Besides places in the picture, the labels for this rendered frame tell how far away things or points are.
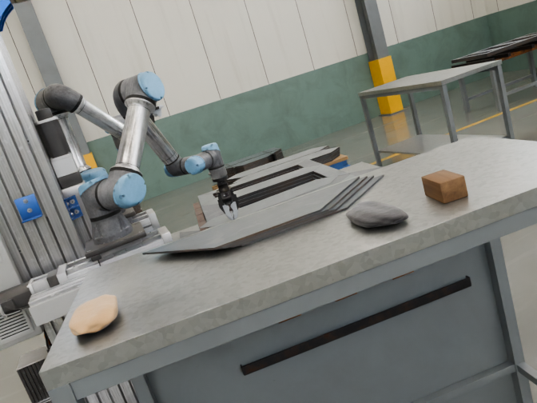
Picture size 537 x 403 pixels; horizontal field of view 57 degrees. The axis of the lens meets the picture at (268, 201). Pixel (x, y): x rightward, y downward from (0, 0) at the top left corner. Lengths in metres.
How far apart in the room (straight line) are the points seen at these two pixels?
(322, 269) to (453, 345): 1.05
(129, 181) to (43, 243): 0.51
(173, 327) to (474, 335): 1.28
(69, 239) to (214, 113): 7.54
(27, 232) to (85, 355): 1.16
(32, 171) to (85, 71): 7.27
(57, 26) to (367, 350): 8.30
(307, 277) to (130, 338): 0.35
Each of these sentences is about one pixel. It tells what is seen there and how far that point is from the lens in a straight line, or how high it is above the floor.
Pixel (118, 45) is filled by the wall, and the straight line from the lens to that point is 9.37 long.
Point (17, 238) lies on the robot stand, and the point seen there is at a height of 1.14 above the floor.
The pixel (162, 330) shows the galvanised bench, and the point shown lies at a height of 1.04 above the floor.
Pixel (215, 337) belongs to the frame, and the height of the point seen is 0.99.
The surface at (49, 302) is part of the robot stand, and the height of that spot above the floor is 0.94.
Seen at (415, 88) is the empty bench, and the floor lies 0.91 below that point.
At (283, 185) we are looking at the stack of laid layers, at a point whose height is 0.85.
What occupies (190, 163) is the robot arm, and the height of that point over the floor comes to 1.19.
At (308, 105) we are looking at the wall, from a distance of 10.10.
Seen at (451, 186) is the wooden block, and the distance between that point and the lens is 1.18.
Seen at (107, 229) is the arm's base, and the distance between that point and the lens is 1.91.
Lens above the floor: 1.43
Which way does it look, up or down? 13 degrees down
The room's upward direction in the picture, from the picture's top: 17 degrees counter-clockwise
